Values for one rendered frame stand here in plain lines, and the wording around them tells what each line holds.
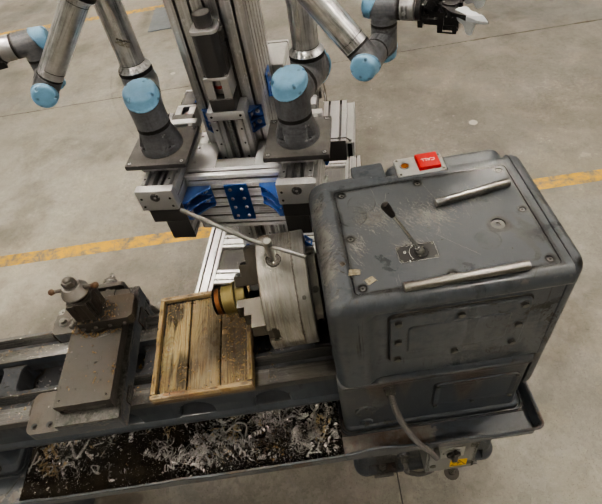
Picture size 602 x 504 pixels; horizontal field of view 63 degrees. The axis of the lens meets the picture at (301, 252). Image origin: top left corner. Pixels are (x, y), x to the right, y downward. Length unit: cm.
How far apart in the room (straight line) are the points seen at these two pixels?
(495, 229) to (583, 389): 140
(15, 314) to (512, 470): 274
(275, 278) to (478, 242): 49
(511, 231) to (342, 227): 40
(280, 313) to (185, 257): 190
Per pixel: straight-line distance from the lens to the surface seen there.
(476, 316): 125
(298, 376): 146
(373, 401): 156
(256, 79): 178
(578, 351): 263
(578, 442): 243
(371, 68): 141
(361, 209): 129
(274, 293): 120
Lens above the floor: 215
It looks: 48 degrees down
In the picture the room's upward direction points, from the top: 12 degrees counter-clockwise
